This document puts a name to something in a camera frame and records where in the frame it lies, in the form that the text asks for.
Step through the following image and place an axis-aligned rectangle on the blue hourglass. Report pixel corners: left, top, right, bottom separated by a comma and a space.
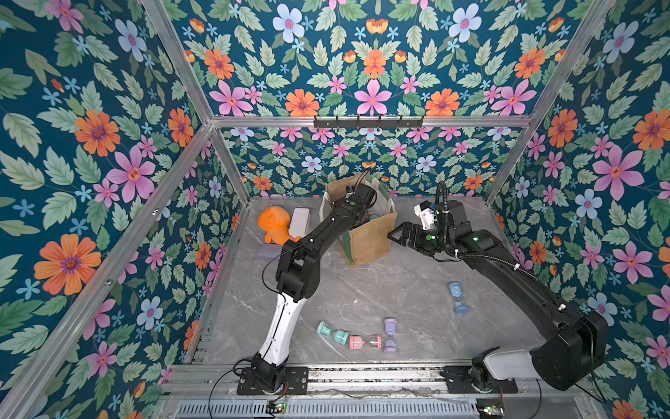
448, 282, 469, 315

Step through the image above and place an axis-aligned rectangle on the purple hourglass front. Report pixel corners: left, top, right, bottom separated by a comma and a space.
384, 318, 398, 354

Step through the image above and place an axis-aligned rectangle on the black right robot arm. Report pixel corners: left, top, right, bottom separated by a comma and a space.
388, 200, 609, 392

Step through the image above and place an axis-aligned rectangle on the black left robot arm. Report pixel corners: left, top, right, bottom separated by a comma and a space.
251, 184, 377, 393

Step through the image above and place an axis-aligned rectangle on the pink hourglass front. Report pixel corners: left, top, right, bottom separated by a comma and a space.
348, 335, 383, 351

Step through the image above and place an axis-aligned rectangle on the teal hourglass front left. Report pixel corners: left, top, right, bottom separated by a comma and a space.
317, 321, 350, 346

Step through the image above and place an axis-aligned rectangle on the white rectangular box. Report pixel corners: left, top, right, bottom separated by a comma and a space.
289, 208, 311, 239

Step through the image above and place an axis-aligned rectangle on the orange plush toy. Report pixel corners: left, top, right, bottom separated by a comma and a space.
258, 206, 296, 245

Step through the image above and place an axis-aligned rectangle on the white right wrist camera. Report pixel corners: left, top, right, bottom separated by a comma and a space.
414, 201, 436, 230

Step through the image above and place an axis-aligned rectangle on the black hook rail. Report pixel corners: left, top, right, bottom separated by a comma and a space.
312, 116, 424, 130

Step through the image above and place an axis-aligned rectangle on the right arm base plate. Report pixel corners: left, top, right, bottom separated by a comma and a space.
440, 347, 518, 394

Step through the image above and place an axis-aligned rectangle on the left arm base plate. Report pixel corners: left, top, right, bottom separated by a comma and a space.
237, 367, 310, 396

